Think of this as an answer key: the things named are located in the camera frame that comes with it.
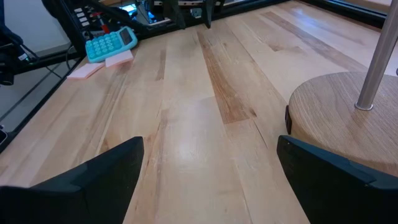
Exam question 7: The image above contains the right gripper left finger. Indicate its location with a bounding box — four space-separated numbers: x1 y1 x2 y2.
0 136 146 224

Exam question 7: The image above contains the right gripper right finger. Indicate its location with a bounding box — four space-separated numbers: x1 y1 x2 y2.
276 134 398 224

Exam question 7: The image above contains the black box with white labels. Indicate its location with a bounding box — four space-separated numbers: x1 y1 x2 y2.
73 6 93 29

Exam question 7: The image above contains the pink sticky note pad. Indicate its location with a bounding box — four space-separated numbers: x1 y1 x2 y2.
67 62 106 80
104 49 134 68

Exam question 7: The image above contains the teal calculator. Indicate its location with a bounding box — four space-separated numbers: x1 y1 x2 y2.
85 26 139 63

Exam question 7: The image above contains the black clamp mount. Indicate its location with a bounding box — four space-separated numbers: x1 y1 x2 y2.
0 24 40 86

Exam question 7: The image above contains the red handled tool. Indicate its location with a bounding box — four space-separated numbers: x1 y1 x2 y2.
91 11 110 34

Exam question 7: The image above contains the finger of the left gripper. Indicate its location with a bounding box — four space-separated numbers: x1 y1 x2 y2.
162 0 188 30
203 0 219 30

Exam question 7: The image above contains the wooden base table lamp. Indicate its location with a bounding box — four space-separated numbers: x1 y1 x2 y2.
284 0 398 178

